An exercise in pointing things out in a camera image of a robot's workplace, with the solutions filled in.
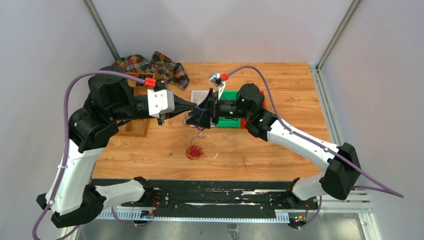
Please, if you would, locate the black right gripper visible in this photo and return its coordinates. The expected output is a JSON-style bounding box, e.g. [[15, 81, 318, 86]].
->
[[185, 89, 250, 129]]

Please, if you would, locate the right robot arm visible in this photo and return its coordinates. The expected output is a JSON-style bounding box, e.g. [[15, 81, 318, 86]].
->
[[186, 83, 361, 209]]

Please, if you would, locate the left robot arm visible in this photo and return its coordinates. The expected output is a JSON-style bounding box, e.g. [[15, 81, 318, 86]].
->
[[36, 65, 197, 229]]

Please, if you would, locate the white plastic bin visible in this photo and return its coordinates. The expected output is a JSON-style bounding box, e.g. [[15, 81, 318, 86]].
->
[[189, 90, 210, 105]]

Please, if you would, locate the green plastic bin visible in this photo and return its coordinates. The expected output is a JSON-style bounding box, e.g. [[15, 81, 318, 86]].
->
[[215, 90, 241, 128]]

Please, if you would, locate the red plastic bin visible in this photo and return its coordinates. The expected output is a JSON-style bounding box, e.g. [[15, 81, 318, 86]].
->
[[240, 90, 267, 129]]

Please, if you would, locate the plaid cloth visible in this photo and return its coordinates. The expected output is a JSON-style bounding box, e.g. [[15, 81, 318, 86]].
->
[[113, 51, 190, 90]]

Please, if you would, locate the wooden compartment tray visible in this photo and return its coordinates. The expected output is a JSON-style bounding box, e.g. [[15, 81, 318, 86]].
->
[[116, 72, 156, 137]]

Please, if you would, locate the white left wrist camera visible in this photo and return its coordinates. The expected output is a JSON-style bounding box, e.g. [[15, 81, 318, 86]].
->
[[143, 77, 175, 118]]

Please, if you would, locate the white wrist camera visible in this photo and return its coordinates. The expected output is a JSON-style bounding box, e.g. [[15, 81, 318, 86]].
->
[[143, 77, 175, 118], [209, 71, 229, 100]]

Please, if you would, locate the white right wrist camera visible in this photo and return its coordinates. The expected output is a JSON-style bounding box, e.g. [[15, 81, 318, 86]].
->
[[209, 71, 229, 100]]

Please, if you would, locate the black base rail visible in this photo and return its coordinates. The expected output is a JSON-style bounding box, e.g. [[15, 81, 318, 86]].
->
[[96, 178, 372, 229]]

